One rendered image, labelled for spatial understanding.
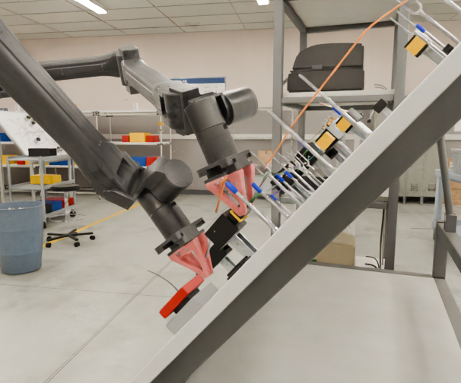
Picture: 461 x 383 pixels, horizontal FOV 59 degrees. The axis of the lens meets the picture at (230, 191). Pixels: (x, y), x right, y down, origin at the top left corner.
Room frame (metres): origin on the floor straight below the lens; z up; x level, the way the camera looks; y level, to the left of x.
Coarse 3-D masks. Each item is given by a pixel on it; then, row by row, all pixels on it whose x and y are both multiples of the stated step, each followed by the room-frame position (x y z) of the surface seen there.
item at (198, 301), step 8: (208, 288) 0.48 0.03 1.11; (216, 288) 0.49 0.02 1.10; (200, 296) 0.46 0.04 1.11; (208, 296) 0.47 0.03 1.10; (192, 304) 0.45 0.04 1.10; (200, 304) 0.45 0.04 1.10; (184, 312) 0.45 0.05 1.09; (192, 312) 0.45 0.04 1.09; (176, 320) 0.45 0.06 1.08; (184, 320) 0.45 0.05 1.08; (168, 328) 0.46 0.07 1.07; (176, 328) 0.45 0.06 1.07
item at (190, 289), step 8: (192, 280) 0.48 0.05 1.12; (200, 280) 0.49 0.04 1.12; (184, 288) 0.46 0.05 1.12; (192, 288) 0.47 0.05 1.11; (176, 296) 0.46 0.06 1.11; (184, 296) 0.45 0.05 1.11; (192, 296) 0.47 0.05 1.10; (168, 304) 0.46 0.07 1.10; (176, 304) 0.46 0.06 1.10; (184, 304) 0.47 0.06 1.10; (160, 312) 0.47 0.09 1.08; (168, 312) 0.46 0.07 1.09; (176, 312) 0.47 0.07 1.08
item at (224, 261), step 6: (228, 246) 1.06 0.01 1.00; (210, 252) 1.03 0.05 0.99; (216, 252) 1.02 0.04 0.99; (222, 252) 1.02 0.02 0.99; (228, 252) 1.03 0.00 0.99; (216, 258) 1.02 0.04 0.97; (222, 258) 1.02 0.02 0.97; (228, 258) 1.05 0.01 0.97; (216, 264) 1.02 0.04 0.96; (222, 264) 1.03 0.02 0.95; (228, 264) 1.03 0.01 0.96; (234, 264) 1.04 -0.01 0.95; (228, 270) 1.03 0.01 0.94
